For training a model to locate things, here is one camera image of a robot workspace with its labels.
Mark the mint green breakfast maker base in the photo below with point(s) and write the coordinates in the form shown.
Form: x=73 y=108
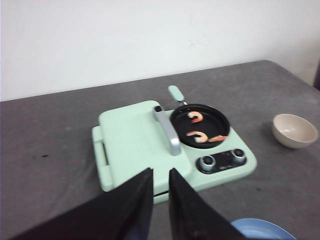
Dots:
x=225 y=169

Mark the blue round plate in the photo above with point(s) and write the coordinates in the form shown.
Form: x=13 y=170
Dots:
x=255 y=228

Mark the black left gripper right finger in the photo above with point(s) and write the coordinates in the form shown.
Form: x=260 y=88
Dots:
x=191 y=218

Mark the right silver control knob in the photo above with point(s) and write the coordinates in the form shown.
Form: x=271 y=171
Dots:
x=238 y=155

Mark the silver control knob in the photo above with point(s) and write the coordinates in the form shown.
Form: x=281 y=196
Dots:
x=238 y=155
x=208 y=161

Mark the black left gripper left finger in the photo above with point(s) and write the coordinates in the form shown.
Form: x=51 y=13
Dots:
x=123 y=213

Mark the left silver control knob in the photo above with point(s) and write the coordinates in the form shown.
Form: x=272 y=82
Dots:
x=208 y=161

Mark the mint green sandwich maker lid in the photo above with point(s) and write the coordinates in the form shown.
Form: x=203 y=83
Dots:
x=129 y=140

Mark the beige ribbed bowl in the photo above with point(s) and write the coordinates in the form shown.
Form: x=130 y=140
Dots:
x=293 y=131

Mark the black frying pan green handle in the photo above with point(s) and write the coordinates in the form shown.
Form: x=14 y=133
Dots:
x=214 y=123

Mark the pink cooked shrimp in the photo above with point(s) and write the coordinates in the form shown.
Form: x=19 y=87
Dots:
x=217 y=138
x=199 y=137
x=195 y=116

